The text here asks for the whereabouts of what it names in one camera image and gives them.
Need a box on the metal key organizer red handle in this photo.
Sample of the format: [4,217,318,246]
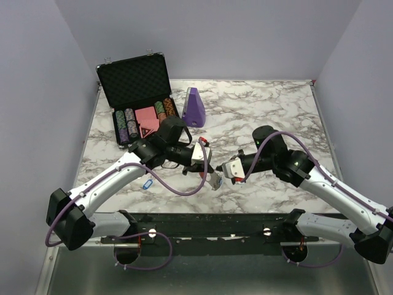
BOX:
[206,171,222,191]

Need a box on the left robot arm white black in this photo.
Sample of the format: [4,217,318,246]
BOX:
[45,116,214,251]

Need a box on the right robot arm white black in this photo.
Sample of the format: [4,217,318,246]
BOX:
[217,125,392,264]

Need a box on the purple metronome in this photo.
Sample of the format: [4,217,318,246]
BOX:
[182,87,206,128]

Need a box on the key with blue tag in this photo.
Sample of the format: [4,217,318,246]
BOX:
[142,176,154,190]

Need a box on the pink playing card deck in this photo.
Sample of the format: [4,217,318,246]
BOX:
[135,106,160,132]

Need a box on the black poker chip case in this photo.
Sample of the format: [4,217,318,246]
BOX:
[96,52,181,149]

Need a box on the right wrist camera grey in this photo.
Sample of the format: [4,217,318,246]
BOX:
[222,157,245,183]

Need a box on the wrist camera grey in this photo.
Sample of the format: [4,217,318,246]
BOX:
[222,157,245,183]
[191,144,212,165]

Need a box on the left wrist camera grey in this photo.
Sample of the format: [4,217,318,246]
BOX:
[191,144,212,165]

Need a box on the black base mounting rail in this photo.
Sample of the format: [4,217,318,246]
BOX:
[101,213,318,256]

